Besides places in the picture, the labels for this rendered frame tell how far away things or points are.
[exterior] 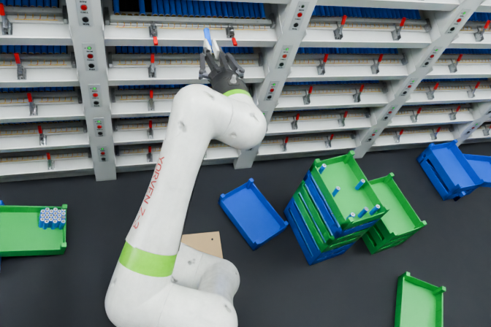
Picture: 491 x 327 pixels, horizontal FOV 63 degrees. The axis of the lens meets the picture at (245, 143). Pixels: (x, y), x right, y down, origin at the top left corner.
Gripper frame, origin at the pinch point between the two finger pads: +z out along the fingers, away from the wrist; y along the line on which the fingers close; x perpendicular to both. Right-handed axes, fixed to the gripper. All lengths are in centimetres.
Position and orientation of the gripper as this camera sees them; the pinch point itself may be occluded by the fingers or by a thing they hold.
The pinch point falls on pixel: (211, 49)
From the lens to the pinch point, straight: 120.9
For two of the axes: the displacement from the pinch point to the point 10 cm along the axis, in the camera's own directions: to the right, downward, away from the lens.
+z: -2.7, -6.9, 6.7
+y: -9.5, 0.8, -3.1
